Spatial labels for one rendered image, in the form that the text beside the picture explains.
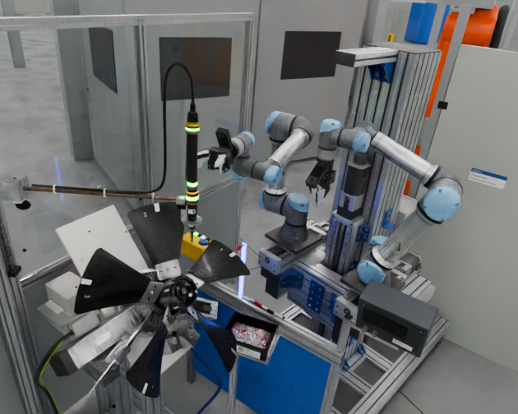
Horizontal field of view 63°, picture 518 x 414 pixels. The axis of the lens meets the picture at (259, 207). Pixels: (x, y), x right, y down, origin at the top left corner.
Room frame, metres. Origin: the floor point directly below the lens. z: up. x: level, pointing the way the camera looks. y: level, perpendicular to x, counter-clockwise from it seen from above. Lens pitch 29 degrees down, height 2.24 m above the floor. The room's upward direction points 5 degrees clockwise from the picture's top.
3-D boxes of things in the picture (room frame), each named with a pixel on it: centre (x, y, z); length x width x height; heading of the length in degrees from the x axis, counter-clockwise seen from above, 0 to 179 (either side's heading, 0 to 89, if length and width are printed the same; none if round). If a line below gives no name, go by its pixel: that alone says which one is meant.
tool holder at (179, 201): (1.29, 0.24, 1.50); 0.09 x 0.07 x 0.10; 93
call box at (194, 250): (1.75, 0.29, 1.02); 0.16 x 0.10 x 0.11; 58
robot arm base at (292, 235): (1.92, -0.20, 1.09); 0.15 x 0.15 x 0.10
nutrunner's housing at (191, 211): (1.29, 0.23, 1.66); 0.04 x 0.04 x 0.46
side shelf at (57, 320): (1.48, 0.76, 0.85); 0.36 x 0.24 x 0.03; 148
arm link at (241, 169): (1.63, 0.08, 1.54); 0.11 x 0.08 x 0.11; 63
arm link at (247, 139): (1.64, 0.09, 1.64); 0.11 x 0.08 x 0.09; 158
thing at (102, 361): (1.03, 0.48, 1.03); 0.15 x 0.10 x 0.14; 58
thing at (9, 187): (1.26, 0.86, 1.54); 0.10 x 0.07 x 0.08; 93
